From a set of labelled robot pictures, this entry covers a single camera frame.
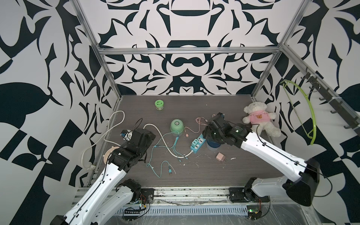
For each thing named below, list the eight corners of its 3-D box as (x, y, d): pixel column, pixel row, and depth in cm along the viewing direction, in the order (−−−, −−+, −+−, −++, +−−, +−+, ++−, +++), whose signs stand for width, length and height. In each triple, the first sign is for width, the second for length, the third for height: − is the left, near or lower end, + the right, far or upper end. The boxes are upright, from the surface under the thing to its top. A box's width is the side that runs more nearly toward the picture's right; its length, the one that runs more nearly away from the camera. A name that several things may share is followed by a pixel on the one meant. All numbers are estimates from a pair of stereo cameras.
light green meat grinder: (168, 134, 99) (167, 126, 91) (175, 125, 103) (175, 117, 95) (178, 139, 96) (177, 132, 88) (184, 130, 101) (185, 122, 93)
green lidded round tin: (155, 110, 113) (154, 105, 108) (156, 104, 117) (155, 99, 113) (163, 110, 113) (162, 105, 108) (163, 104, 117) (163, 99, 113)
